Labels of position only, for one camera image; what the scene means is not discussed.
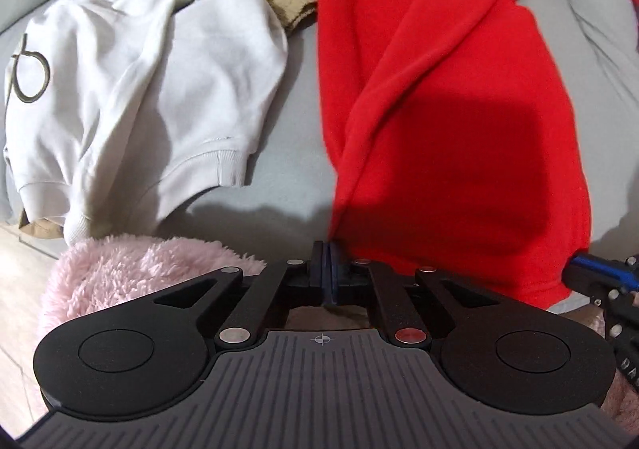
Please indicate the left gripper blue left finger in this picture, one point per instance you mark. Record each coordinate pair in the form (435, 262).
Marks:
(317, 272)

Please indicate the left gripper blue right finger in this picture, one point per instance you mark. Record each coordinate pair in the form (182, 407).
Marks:
(332, 273)

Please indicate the red long-sleeve garment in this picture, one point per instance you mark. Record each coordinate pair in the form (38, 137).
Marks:
(454, 142)

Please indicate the pink fluffy garment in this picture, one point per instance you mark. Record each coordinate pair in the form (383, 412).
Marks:
(96, 274)

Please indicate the white sweatshirt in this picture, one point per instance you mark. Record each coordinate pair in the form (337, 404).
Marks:
(118, 111)

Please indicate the grey sofa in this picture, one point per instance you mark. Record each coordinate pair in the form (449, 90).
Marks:
(285, 204)

